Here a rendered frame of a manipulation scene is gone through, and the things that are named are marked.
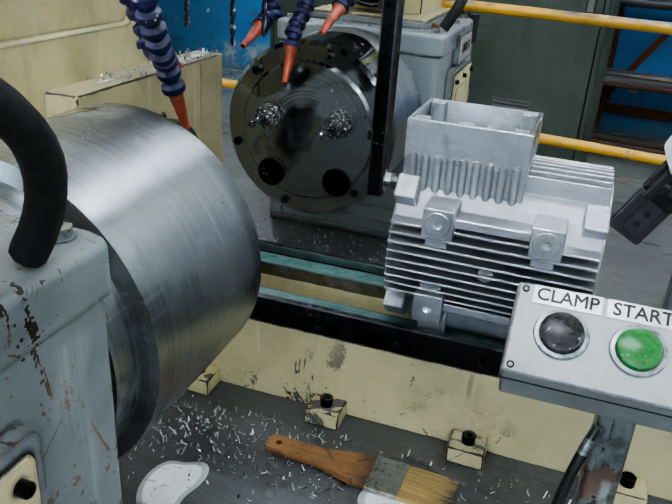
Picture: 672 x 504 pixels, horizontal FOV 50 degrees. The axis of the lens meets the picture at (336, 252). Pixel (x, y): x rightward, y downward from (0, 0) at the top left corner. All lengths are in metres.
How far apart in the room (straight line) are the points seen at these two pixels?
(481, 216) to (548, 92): 3.20
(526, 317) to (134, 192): 0.28
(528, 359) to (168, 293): 0.25
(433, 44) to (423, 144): 0.49
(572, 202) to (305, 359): 0.34
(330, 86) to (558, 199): 0.40
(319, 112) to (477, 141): 0.36
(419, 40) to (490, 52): 2.75
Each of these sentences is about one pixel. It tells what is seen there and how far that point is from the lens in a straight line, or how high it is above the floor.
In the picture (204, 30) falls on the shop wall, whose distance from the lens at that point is 7.07.
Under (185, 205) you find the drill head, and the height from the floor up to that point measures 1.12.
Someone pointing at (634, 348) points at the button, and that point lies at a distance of 0.52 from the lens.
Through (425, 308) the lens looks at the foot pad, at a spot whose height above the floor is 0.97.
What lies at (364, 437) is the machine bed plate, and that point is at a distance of 0.82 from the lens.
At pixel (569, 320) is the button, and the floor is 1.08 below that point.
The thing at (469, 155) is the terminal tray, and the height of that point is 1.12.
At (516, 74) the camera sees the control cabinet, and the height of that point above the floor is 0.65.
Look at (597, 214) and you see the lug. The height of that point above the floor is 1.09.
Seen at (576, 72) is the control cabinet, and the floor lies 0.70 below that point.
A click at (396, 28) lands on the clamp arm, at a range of 0.88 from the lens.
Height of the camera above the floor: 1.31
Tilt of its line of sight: 25 degrees down
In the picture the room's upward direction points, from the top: 4 degrees clockwise
